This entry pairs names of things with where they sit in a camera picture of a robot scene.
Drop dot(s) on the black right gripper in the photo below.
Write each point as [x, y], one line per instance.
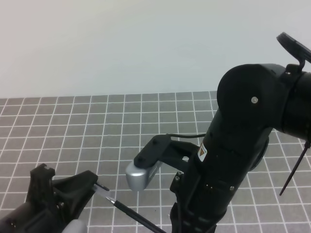
[203, 192]

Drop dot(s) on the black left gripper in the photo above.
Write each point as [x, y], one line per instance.
[50, 205]

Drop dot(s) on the black pen cap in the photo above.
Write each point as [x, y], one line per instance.
[101, 190]

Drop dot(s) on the black pen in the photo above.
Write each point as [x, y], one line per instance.
[135, 216]

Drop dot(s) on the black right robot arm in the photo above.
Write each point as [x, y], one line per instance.
[253, 100]

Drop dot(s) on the grey grid tablecloth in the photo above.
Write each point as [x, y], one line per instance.
[104, 133]

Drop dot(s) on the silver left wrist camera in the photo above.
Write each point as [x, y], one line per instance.
[75, 226]

